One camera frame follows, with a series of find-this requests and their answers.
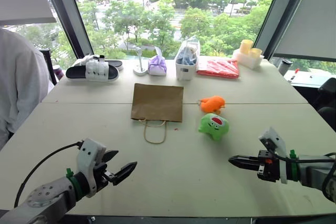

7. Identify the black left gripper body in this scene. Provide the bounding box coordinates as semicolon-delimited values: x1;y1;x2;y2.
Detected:
91;161;116;187

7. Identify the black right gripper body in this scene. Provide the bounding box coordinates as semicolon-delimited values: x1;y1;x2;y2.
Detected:
256;150;281;183

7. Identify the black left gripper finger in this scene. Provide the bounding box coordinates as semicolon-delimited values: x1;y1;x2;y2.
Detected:
101;150;120;163
102;161;138;186

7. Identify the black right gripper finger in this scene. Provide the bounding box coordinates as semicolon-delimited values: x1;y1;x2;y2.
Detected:
230;162;260;174
228;154;260;165

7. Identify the brown paper bag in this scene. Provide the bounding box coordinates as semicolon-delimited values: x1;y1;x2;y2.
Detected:
130;82;185;145

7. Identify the clear bag of plush toys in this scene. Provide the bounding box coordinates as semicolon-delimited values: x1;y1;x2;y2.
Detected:
176;35;201;66

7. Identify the green plush toy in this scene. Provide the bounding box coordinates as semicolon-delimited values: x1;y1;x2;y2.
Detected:
197;113;230;142

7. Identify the orange plush toy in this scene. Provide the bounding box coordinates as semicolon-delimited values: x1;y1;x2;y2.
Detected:
198;95;227;115

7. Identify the white hook stand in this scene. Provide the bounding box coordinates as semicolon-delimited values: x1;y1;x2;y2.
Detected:
132;48;149;77

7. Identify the black office chair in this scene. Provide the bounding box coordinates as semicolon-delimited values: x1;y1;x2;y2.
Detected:
313;77;336;125

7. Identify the red packaged cloth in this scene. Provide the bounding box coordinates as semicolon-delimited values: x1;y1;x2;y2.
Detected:
196;59;241;79

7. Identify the white side table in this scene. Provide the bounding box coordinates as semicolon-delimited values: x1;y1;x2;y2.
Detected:
283;68;336;88

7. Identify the purple cup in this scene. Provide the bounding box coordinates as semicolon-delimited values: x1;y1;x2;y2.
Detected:
53;65;65;81

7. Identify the white crumpled plastic wrap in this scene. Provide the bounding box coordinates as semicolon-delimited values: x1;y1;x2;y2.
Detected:
74;54;101;67

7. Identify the white cup holder tray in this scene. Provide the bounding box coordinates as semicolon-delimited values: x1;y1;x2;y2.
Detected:
232;49;265;70

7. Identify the grey thermos cup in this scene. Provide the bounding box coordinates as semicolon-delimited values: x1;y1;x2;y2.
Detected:
278;59;293;76

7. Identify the purple and white cloth pouch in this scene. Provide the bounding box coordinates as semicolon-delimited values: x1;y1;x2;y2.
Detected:
147;54;167;77

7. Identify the white plastic basket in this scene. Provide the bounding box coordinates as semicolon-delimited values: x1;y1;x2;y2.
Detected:
174;50;201;81

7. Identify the short yellow plastic cup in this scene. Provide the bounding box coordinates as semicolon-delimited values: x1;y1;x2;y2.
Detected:
249;47;263;60

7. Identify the tall yellow plastic cup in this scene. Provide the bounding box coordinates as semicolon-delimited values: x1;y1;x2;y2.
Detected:
239;39;254;55

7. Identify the person in white shirt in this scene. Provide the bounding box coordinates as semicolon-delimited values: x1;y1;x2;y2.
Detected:
0;27;56;152

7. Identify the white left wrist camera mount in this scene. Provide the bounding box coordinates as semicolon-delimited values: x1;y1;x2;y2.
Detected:
76;137;107;199

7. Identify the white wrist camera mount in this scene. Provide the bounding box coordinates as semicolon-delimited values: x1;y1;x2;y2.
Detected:
258;126;289;184
76;137;107;199

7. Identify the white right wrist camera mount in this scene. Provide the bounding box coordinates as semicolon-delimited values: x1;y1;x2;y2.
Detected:
258;126;289;184

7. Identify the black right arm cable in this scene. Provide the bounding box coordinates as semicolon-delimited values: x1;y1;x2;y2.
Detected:
264;140;336;205

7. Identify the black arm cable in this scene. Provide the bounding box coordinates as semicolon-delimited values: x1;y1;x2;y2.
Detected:
13;142;85;208
264;140;336;205

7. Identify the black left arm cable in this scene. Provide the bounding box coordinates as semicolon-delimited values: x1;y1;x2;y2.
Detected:
13;142;85;208

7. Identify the black slipper with white strap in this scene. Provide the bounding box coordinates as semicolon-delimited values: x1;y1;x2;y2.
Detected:
65;55;120;83

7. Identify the black chair frame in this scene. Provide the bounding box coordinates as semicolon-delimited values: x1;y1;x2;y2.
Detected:
38;49;58;86

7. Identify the dark window frame post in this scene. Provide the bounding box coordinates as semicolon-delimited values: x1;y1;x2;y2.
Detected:
253;0;313;57
39;0;95;59

